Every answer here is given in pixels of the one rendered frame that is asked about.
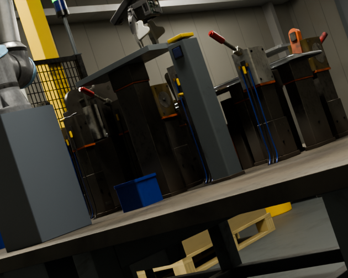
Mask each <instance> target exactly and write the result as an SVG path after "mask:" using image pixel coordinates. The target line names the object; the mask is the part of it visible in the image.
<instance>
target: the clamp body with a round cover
mask: <svg viewBox="0 0 348 278"><path fill-rule="evenodd" d="M150 87H151V90H152V93H153V95H154V98H155V102H156V105H157V108H158V110H159V113H160V116H161V120H162V123H163V125H164V128H165V131H166V134H167V137H168V140H169V143H170V146H171V149H172V152H173V155H174V158H175V161H176V164H177V166H178V170H179V172H180V175H181V178H182V181H183V184H184V188H187V189H189V188H192V187H194V186H197V185H199V184H202V180H199V176H198V173H197V170H196V167H195V165H194V161H193V158H192V156H191V153H190V150H189V147H188V145H187V144H186V143H185V140H184V137H183V134H182V131H181V128H180V125H179V123H178V120H177V115H178V113H177V110H176V107H175V104H174V102H173V99H172V95H171V92H170V89H169V87H168V84H167V83H162V84H156V85H152V86H150Z"/></svg>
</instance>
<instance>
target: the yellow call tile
mask: <svg viewBox="0 0 348 278"><path fill-rule="evenodd" d="M193 35H194V34H193V32H191V33H181V34H178V35H177V36H175V37H173V38H171V39H169V40H168V41H167V42H168V44H172V43H176V42H178V41H180V40H182V39H188V38H190V37H192V36H193Z"/></svg>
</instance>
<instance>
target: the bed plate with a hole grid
mask: <svg viewBox="0 0 348 278"><path fill-rule="evenodd" d="M242 171H243V170H242ZM244 171H245V174H243V175H240V176H238V177H235V178H232V179H229V180H226V181H223V182H220V183H216V184H213V185H212V183H209V184H205V183H204V182H202V184H199V185H197V186H194V187H192V188H189V189H187V191H185V192H183V193H180V194H178V195H175V196H172V197H169V198H166V199H163V200H161V201H159V202H156V203H154V204H151V205H149V206H145V207H142V208H139V209H136V210H132V211H129V212H126V213H124V212H123V210H120V211H117V212H114V213H111V214H109V215H106V216H103V217H99V218H97V219H95V220H94V218H92V219H91V221H92V224H91V225H88V226H85V227H83V228H80V229H77V230H75V231H73V232H70V233H67V234H64V235H62V236H59V237H57V238H54V239H51V240H49V241H46V242H43V243H40V244H37V245H33V246H30V247H26V248H23V249H19V250H15V251H12V252H9V253H7V251H6V248H3V249H0V273H3V272H7V271H12V270H16V269H21V268H25V267H28V266H32V265H36V264H41V263H45V262H48V261H52V260H56V259H61V258H65V257H68V256H73V255H77V254H81V253H85V252H90V251H93V250H97V249H101V248H105V247H110V246H113V245H117V244H122V243H126V242H130V241H133V240H137V239H142V238H146V237H150V236H155V235H158V234H162V233H166V232H170V231H175V230H178V229H182V228H186V227H190V226H195V225H198V224H202V223H207V222H211V221H215V220H219V219H222V218H227V217H231V216H235V215H239V214H242V213H247V212H251V211H256V210H260V209H264V208H267V207H271V206H276V205H280V204H284V203H287V202H291V201H296V200H300V199H305V198H308V197H312V196H316V195H320V194H324V193H329V192H332V191H336V190H341V189H345V188H348V135H346V136H344V137H341V138H338V139H336V141H333V142H330V143H328V144H325V145H323V146H320V147H318V148H315V149H311V150H308V151H302V152H301V154H299V155H296V156H294V157H291V158H288V159H286V160H283V161H280V162H278V163H275V164H271V165H268V163H265V164H262V165H258V166H256V167H252V168H248V169H245V170H244Z"/></svg>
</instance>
